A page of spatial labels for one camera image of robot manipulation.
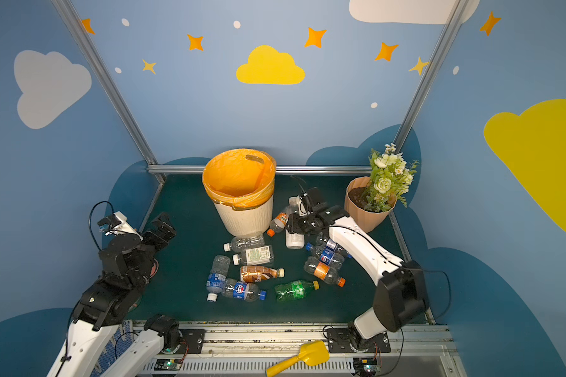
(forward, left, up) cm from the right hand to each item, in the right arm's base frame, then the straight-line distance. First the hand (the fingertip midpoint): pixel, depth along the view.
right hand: (294, 223), depth 84 cm
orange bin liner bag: (+24, +25, -2) cm, 35 cm away
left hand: (-12, +39, +16) cm, 43 cm away
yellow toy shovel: (-38, -8, -16) cm, 42 cm away
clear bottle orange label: (+9, +7, -14) cm, 18 cm away
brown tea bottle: (-15, +13, -12) cm, 23 cm away
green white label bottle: (-7, +16, -14) cm, 23 cm away
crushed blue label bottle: (-18, +27, -11) cm, 34 cm away
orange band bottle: (-12, -11, -13) cm, 21 cm away
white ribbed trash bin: (+2, +17, -4) cm, 17 cm away
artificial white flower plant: (+14, -34, +10) cm, 39 cm away
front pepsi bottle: (-21, +17, -12) cm, 29 cm away
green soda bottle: (-20, -1, -11) cm, 23 cm away
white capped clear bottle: (-7, 0, 0) cm, 7 cm away
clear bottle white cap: (-2, +21, -13) cm, 25 cm away
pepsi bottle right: (-4, -14, -13) cm, 19 cm away
